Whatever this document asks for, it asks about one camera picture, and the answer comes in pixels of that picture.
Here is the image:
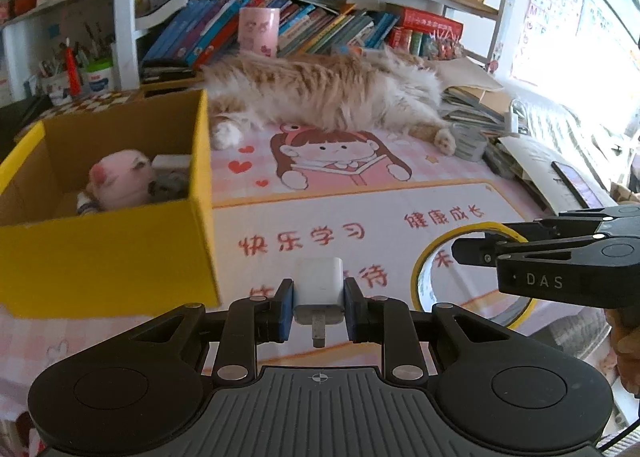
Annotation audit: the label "white pen holder cup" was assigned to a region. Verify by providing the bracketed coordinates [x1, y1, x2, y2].
[39, 44, 76, 105]

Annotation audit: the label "black stapler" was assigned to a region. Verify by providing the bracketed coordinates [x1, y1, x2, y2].
[140, 64, 198, 82]

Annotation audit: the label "pink plush toy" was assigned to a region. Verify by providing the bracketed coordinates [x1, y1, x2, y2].
[76, 149, 156, 214]

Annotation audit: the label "stack of papers and books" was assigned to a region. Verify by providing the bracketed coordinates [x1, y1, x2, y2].
[440, 82, 531, 138]

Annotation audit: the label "person's right hand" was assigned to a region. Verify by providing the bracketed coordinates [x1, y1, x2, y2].
[607, 311, 640, 400]

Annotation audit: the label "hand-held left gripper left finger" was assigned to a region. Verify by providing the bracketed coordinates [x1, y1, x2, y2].
[132, 278, 296, 384]

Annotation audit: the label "wooden chessboard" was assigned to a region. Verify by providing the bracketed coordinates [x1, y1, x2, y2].
[45, 89, 146, 120]

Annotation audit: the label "row of colourful books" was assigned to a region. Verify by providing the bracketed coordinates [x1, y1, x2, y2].
[142, 0, 466, 65]

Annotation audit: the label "white charger plug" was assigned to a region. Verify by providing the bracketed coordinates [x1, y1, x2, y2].
[292, 257, 346, 349]

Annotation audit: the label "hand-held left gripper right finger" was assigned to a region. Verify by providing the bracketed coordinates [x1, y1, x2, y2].
[344, 277, 508, 384]

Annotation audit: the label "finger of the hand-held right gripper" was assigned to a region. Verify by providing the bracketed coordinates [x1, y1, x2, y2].
[496, 236, 640, 310]
[451, 205, 640, 268]

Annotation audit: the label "printed cartoon desk mat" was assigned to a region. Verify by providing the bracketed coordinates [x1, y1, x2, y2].
[207, 117, 616, 338]

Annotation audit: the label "pink wall poster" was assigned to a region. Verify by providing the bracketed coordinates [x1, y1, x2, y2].
[510, 0, 586, 88]

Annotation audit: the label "white jar blue label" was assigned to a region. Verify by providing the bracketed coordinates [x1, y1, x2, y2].
[84, 59, 116, 94]

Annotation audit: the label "yellow tape roll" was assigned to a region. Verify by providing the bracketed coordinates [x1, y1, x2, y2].
[412, 222, 541, 329]

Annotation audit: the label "yellow cardboard box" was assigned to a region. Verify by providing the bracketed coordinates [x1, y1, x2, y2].
[0, 88, 221, 320]

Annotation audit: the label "black keyboard piano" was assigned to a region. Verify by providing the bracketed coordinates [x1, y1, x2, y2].
[0, 97, 51, 138]

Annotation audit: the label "loose paper sheets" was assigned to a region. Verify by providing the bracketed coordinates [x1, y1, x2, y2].
[500, 134, 616, 212]

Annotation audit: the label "white plastic clip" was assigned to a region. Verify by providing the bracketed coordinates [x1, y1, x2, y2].
[505, 99, 531, 135]

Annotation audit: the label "pink printed cup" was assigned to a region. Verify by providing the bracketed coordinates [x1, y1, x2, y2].
[237, 7, 281, 58]

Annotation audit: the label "black smartphone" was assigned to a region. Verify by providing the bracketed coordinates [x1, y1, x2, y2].
[551, 161, 606, 208]

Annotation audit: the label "fluffy cream cat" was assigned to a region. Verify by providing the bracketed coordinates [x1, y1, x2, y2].
[202, 49, 458, 155]

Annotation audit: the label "white shelf unit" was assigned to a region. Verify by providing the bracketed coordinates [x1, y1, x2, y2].
[0, 0, 526, 102]

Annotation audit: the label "black cable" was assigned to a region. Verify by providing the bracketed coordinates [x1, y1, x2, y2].
[595, 427, 640, 453]

